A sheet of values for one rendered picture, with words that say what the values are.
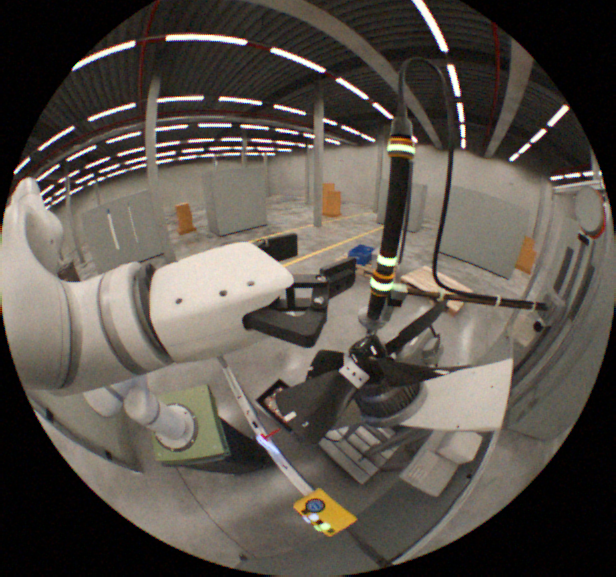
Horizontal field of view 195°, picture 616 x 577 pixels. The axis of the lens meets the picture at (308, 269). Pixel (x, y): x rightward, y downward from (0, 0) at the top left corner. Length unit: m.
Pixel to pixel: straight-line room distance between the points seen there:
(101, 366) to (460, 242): 5.99
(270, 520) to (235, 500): 0.30
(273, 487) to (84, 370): 1.67
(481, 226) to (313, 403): 5.71
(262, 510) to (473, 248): 6.36
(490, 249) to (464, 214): 1.23
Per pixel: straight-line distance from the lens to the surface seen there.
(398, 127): 0.32
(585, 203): 0.83
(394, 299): 0.39
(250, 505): 1.82
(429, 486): 1.02
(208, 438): 0.81
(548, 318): 0.73
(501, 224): 5.94
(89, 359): 0.15
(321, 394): 0.58
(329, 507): 0.68
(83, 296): 0.15
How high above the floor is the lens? 1.73
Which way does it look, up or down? 28 degrees down
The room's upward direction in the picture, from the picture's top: straight up
